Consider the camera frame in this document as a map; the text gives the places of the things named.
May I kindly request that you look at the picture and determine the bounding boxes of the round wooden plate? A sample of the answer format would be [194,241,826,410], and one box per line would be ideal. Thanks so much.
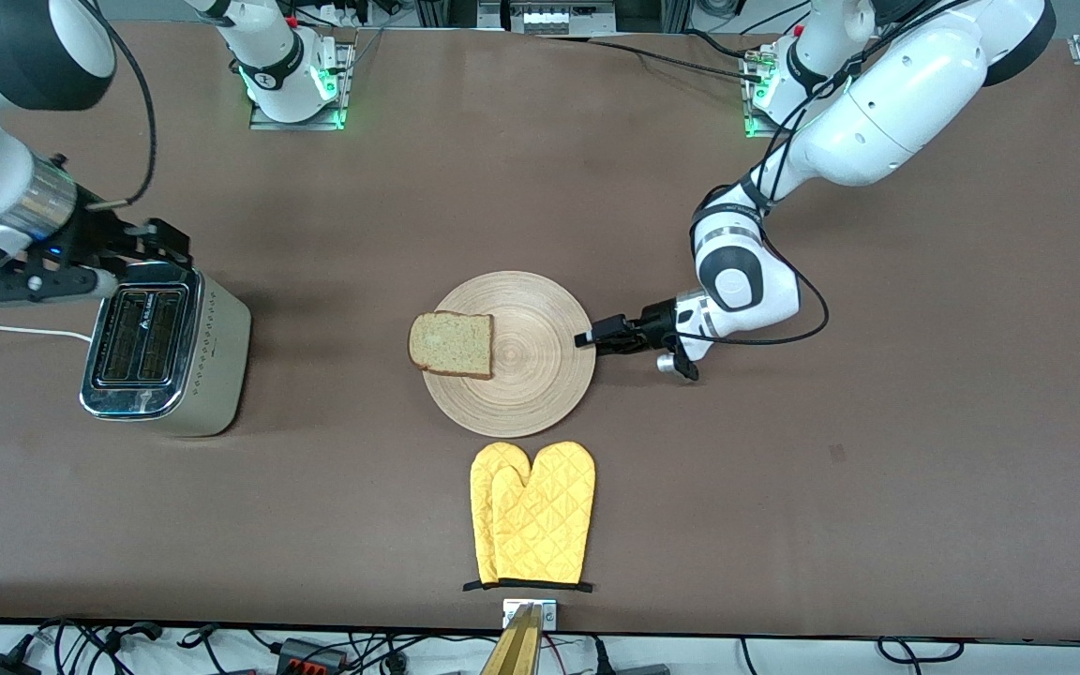
[420,271,597,439]

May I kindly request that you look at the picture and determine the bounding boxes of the brown bread slice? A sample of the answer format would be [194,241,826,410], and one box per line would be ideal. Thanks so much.
[408,312,495,381]

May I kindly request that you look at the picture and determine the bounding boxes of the silver two-slot toaster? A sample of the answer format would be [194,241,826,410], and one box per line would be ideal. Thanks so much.
[79,261,252,438]

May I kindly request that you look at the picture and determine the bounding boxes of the yellow quilted oven mitt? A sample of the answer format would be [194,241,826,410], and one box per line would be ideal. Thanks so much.
[491,442,597,593]
[462,442,533,593]

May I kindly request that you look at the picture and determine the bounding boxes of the white power strip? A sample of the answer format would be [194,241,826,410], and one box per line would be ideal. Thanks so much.
[510,0,618,36]

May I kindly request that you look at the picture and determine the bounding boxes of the yellow wooden pole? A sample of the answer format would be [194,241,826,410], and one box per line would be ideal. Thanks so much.
[479,603,546,675]

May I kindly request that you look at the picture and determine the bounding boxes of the black and red connector box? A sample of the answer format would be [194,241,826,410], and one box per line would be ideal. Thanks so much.
[277,637,351,672]

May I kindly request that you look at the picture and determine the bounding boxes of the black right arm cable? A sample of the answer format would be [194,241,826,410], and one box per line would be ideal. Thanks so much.
[81,0,158,209]

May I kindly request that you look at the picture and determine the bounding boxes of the white toaster power cord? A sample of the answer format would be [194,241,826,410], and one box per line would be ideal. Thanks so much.
[0,324,94,342]

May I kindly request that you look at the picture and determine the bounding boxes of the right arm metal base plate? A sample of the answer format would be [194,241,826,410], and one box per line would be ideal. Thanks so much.
[249,42,355,132]

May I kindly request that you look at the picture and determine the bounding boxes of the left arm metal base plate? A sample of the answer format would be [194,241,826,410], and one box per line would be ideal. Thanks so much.
[744,47,803,142]

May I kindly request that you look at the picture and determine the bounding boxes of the long black table cable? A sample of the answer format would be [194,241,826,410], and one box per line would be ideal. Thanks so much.
[540,36,766,83]

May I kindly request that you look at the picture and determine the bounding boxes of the small metal mounting bracket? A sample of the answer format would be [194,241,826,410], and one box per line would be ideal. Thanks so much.
[502,598,559,631]

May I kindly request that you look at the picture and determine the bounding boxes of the short black table cable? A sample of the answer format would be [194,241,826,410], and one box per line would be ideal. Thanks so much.
[685,28,766,59]

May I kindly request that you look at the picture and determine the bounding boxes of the black tangled floor cables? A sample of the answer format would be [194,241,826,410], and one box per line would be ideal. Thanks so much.
[34,617,222,675]

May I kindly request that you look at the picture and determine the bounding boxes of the black looped floor cable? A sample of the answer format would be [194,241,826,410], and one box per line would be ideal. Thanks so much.
[877,637,965,664]

